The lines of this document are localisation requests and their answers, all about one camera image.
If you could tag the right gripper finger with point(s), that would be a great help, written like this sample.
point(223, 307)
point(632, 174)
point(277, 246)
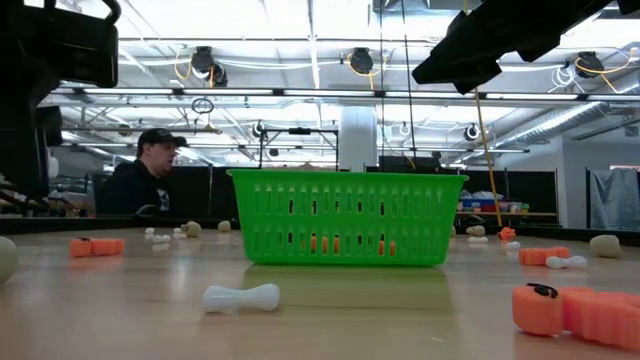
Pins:
point(470, 80)
point(510, 25)

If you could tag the orange plastic skeleton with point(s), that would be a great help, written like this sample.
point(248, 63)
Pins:
point(575, 312)
point(325, 245)
point(506, 233)
point(97, 246)
point(392, 248)
point(537, 256)

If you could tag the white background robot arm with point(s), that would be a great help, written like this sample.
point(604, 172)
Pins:
point(53, 167)

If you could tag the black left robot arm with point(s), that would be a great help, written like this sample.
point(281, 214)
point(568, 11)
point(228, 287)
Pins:
point(10, 30)

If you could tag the black background monitor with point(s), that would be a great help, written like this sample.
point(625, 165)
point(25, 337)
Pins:
point(400, 164)

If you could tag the blue plastic bin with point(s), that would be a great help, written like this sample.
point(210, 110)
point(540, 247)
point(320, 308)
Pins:
point(472, 203)

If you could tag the white building column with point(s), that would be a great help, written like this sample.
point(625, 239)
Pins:
point(357, 137)

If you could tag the person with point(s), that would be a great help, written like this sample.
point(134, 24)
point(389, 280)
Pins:
point(135, 190)

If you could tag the wooden shelf board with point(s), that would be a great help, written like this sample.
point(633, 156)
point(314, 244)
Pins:
point(540, 214)

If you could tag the green plastic basket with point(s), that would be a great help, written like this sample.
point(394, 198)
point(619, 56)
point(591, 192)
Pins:
point(350, 177)

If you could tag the grey hanging cloth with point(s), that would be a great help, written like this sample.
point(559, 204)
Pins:
point(616, 197)

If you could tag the black metal stand frame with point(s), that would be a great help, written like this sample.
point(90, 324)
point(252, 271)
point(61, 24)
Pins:
point(300, 131)

